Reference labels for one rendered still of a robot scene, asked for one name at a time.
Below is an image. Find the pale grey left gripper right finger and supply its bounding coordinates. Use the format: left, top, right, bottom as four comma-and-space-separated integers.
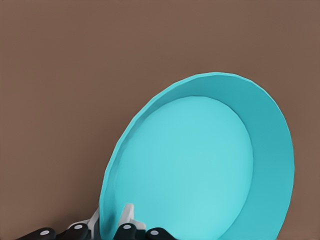
113, 203, 147, 240

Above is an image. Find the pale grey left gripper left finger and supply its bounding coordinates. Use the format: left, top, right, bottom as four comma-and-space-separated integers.
65, 206, 101, 240

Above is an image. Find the blue plate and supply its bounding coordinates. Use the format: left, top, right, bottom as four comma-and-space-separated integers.
98, 71, 295, 240

